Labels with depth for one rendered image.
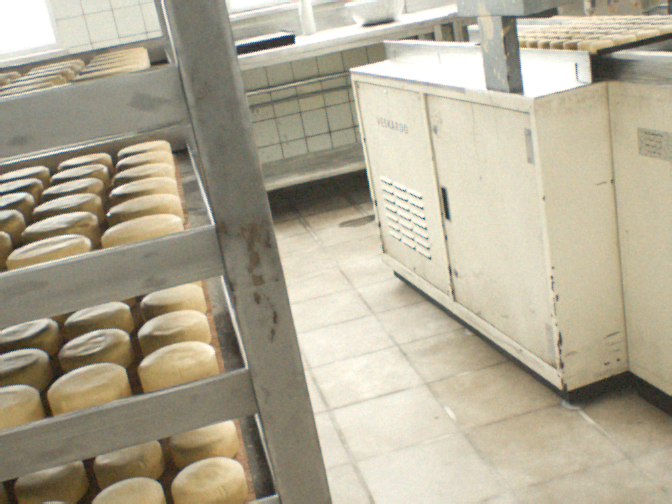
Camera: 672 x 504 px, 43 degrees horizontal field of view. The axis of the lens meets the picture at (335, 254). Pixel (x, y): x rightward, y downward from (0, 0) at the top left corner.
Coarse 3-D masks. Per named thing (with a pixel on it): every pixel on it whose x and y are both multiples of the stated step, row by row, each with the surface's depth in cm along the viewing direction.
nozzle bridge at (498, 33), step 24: (456, 0) 213; (480, 0) 201; (504, 0) 190; (528, 0) 184; (552, 0) 189; (576, 0) 191; (480, 24) 204; (504, 24) 195; (504, 48) 196; (504, 72) 199
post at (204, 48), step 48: (192, 0) 41; (192, 48) 41; (192, 96) 42; (240, 96) 43; (240, 144) 43; (240, 192) 44; (240, 240) 45; (240, 288) 45; (288, 336) 47; (288, 384) 48; (288, 432) 48; (288, 480) 49
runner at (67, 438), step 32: (192, 384) 50; (224, 384) 50; (64, 416) 48; (96, 416) 49; (128, 416) 49; (160, 416) 50; (192, 416) 50; (224, 416) 50; (0, 448) 48; (32, 448) 48; (64, 448) 49; (96, 448) 49; (0, 480) 49
